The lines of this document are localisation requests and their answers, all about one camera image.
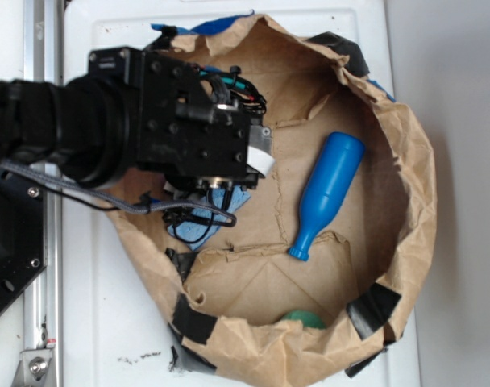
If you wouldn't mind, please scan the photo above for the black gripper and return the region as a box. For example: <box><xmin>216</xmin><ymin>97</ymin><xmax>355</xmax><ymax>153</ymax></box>
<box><xmin>86</xmin><ymin>47</ymin><xmax>276</xmax><ymax>192</ymax></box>

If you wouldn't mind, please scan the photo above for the grey braided cable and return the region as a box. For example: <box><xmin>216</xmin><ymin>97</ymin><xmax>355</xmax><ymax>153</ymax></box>
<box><xmin>0</xmin><ymin>155</ymin><xmax>237</xmax><ymax>229</ymax></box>

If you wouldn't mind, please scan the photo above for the metal corner bracket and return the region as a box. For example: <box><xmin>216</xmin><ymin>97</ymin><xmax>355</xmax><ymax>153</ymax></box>
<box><xmin>10</xmin><ymin>348</ymin><xmax>53</xmax><ymax>387</ymax></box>

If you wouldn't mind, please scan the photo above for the white plastic tray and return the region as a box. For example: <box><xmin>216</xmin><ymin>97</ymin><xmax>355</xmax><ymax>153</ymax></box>
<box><xmin>60</xmin><ymin>0</ymin><xmax>422</xmax><ymax>387</ymax></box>

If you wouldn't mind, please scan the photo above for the green ball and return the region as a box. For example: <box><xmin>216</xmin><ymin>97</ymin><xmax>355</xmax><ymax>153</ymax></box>
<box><xmin>280</xmin><ymin>310</ymin><xmax>326</xmax><ymax>330</ymax></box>

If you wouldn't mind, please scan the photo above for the blue sponge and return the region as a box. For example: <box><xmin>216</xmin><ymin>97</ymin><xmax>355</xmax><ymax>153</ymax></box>
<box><xmin>164</xmin><ymin>186</ymin><xmax>251</xmax><ymax>251</ymax></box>

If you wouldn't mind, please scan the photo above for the blue plastic bottle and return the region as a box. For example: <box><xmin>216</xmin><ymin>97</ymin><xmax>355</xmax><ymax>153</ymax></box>
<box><xmin>289</xmin><ymin>132</ymin><xmax>365</xmax><ymax>261</ymax></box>

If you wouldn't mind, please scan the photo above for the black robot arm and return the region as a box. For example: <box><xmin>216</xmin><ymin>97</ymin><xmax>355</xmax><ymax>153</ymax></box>
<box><xmin>0</xmin><ymin>47</ymin><xmax>275</xmax><ymax>190</ymax></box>

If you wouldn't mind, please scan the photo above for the aluminium rail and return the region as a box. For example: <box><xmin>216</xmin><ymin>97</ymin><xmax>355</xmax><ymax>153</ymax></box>
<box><xmin>23</xmin><ymin>0</ymin><xmax>64</xmax><ymax>386</ymax></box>

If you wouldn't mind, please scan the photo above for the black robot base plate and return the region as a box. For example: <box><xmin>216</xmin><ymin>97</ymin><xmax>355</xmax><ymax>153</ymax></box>
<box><xmin>0</xmin><ymin>169</ymin><xmax>45</xmax><ymax>317</ymax></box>

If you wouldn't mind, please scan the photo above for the brown paper bag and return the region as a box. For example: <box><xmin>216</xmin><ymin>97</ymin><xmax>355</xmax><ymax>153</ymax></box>
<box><xmin>110</xmin><ymin>15</ymin><xmax>437</xmax><ymax>386</ymax></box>

